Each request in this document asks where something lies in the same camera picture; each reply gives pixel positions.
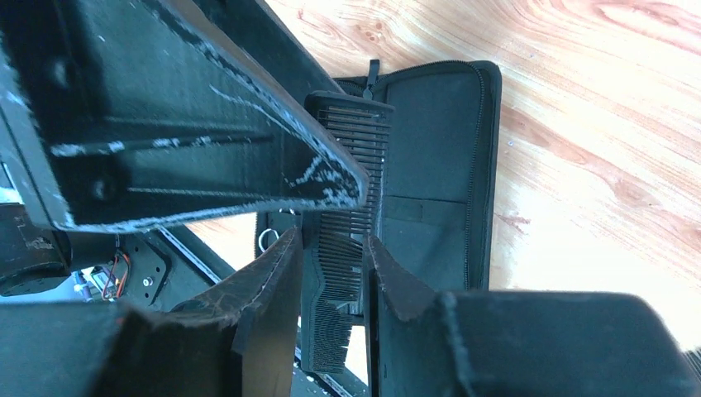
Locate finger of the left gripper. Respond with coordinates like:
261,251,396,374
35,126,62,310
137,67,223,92
1,1,369,233

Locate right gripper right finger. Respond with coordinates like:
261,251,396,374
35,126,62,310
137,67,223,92
363,236,700,396

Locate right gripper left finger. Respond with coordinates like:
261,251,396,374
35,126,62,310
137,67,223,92
1,227,303,396

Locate black zippered tool case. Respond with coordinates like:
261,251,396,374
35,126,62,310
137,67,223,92
275,60,503,290

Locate black straight comb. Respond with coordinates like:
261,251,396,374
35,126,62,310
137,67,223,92
299,91,393,373

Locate silver scissors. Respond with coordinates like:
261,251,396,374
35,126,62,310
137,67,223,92
254,208,301,257

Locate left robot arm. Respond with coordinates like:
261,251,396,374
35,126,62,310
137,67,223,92
1,1,369,295

